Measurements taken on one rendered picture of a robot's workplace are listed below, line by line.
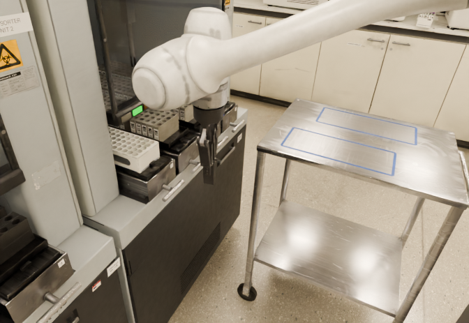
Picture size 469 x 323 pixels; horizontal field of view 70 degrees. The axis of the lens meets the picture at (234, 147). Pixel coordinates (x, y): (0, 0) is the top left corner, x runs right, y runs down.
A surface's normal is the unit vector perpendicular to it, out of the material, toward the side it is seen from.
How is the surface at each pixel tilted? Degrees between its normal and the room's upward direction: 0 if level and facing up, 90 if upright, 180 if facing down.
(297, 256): 0
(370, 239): 0
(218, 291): 0
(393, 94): 90
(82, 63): 90
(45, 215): 90
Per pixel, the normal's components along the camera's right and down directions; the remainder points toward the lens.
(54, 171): 0.90, 0.26
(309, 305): 0.04, -0.85
